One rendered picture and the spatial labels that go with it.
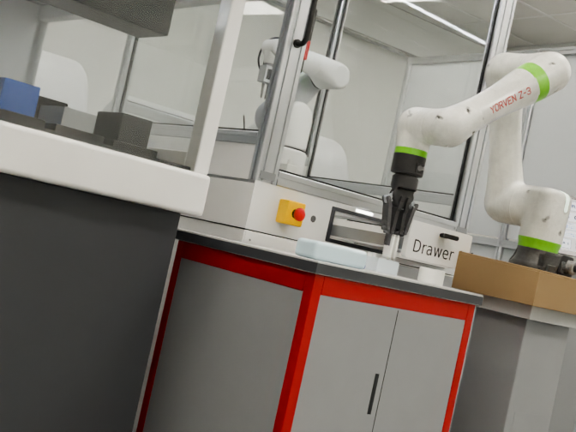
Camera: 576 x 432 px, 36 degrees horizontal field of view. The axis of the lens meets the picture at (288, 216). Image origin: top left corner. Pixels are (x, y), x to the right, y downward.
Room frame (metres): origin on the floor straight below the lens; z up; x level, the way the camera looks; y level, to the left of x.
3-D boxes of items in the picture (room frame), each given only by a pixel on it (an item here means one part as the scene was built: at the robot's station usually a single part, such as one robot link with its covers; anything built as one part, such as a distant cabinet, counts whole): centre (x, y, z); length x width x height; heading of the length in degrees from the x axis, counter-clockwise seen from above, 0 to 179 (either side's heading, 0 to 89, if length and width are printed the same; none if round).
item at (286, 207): (2.68, -0.01, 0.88); 0.07 x 0.05 x 0.07; 131
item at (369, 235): (2.82, -0.32, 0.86); 0.40 x 0.26 x 0.06; 41
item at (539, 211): (2.70, -0.75, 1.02); 0.16 x 0.13 x 0.19; 37
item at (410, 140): (2.50, -0.30, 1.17); 0.13 x 0.11 x 0.14; 35
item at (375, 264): (2.51, -0.26, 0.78); 0.12 x 0.08 x 0.04; 39
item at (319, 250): (2.12, -0.12, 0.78); 0.15 x 0.10 x 0.04; 119
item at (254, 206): (3.30, 0.04, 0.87); 1.02 x 0.95 x 0.14; 131
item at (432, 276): (2.42, -0.41, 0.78); 0.07 x 0.07 x 0.04
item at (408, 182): (2.50, -0.30, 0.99); 0.08 x 0.07 x 0.09; 129
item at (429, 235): (2.66, -0.46, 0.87); 0.29 x 0.02 x 0.11; 131
